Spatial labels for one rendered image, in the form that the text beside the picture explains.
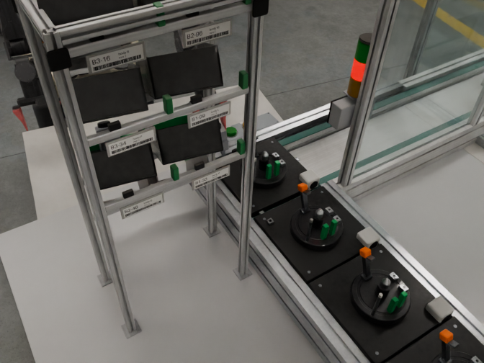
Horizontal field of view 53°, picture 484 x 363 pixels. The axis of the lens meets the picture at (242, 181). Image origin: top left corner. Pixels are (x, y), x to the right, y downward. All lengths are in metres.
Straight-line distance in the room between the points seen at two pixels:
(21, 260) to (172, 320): 0.47
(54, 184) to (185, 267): 0.54
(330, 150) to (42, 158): 0.96
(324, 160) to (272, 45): 2.52
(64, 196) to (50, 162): 0.18
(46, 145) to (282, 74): 2.25
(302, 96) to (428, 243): 2.13
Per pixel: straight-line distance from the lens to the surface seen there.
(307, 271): 1.23
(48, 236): 1.51
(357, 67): 1.24
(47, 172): 1.70
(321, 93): 3.52
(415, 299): 1.26
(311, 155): 1.61
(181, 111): 0.85
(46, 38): 0.70
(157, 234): 1.44
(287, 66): 3.77
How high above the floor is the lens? 1.98
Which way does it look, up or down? 45 degrees down
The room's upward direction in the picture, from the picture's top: 2 degrees clockwise
